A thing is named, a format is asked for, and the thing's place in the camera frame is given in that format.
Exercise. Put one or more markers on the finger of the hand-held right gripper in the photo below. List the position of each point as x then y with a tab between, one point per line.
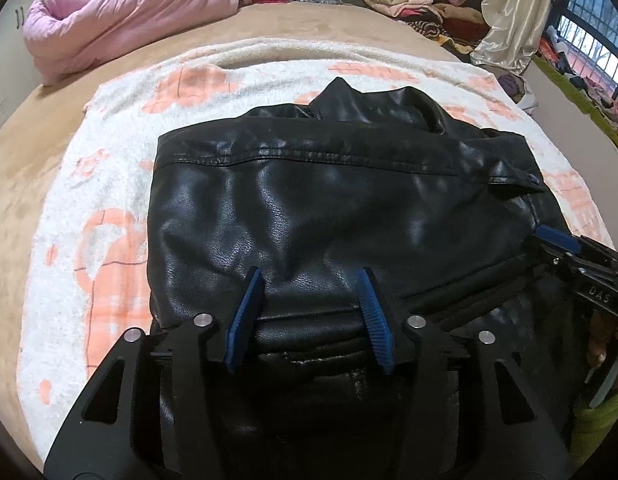
556	237

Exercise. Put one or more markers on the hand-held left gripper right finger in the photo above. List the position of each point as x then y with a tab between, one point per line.
376	320

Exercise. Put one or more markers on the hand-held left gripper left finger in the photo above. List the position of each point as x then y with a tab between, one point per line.
246	317

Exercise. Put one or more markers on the black leather jacket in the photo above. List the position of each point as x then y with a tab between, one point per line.
314	200

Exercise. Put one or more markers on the person's right forearm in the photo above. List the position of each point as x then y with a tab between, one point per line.
601	427

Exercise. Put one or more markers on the bag of purple clothes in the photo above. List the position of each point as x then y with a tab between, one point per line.
516	91

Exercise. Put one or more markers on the heap of clothes on sill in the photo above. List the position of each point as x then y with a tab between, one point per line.
589	85

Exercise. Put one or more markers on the pile of folded clothes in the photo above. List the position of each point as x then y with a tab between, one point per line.
419	0

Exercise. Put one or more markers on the person's right hand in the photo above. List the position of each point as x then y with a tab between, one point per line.
603	335

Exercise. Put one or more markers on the green sill mat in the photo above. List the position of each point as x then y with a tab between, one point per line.
571	94

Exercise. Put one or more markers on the white orange bear blanket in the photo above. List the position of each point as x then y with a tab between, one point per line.
114	185

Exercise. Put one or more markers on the barred window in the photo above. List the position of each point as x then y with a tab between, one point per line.
594	15

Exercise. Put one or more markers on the cream satin curtain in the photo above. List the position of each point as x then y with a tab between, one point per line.
514	15

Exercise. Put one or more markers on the pink quilt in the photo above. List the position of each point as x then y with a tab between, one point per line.
119	15

